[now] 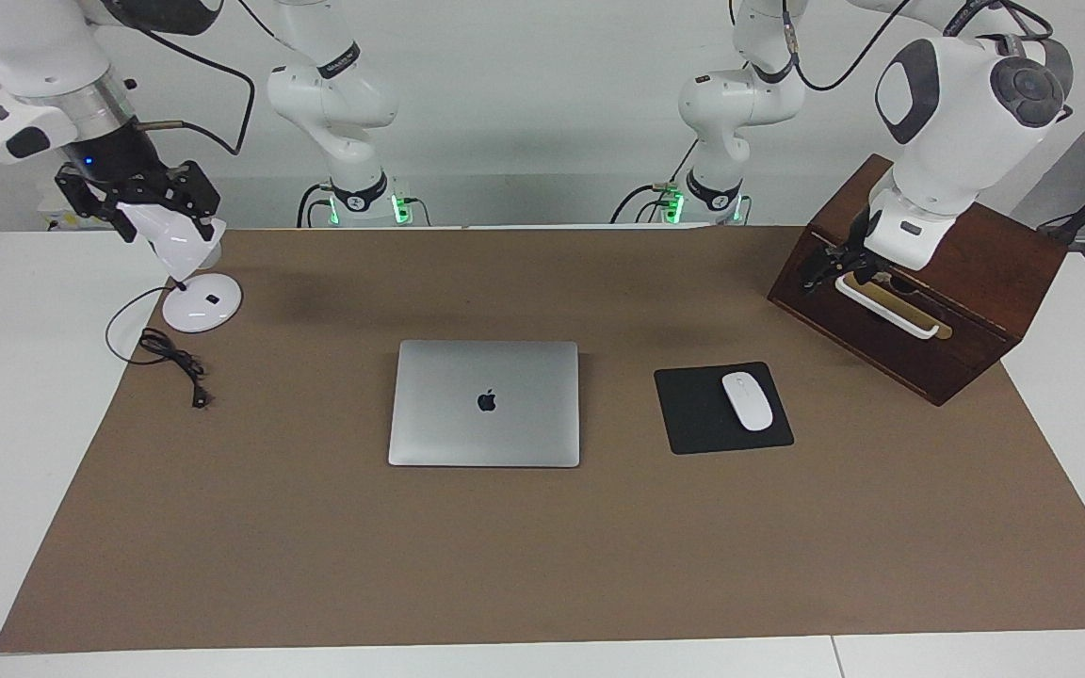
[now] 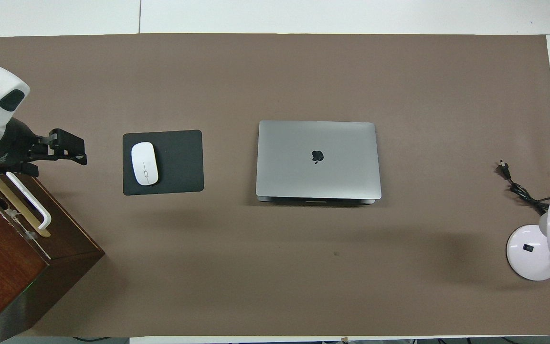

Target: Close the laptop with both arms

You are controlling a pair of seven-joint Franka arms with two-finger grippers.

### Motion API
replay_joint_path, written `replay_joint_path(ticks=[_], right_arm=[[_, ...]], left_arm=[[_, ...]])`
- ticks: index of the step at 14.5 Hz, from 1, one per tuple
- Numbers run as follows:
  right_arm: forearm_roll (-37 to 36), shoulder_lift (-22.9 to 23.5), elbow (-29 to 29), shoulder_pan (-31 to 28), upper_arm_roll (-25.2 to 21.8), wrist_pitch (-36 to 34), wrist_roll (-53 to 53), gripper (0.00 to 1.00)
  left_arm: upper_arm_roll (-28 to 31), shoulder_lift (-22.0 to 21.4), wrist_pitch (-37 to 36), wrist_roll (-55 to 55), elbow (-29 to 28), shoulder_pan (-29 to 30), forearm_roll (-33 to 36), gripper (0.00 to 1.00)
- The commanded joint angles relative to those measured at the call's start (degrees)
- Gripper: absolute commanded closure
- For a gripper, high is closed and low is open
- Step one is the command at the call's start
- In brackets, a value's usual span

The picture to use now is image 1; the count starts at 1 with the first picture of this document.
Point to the black mouse pad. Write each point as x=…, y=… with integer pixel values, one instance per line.
x=693, y=414

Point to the white desk lamp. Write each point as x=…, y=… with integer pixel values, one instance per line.
x=208, y=306

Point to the brown paper table mat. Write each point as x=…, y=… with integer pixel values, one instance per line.
x=505, y=565

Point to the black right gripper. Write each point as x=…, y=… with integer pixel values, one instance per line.
x=128, y=169

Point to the grey aluminium laptop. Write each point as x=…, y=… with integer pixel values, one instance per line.
x=486, y=433

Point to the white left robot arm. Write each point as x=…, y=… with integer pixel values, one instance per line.
x=938, y=160

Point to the white wall power strip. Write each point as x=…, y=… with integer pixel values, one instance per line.
x=48, y=218

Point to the dark brown wooden box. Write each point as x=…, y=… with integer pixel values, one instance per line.
x=995, y=282

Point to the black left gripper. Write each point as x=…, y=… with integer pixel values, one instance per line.
x=858, y=245

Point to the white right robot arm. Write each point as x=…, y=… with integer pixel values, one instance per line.
x=24, y=47

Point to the white computer mouse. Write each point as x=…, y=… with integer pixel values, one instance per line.
x=748, y=400

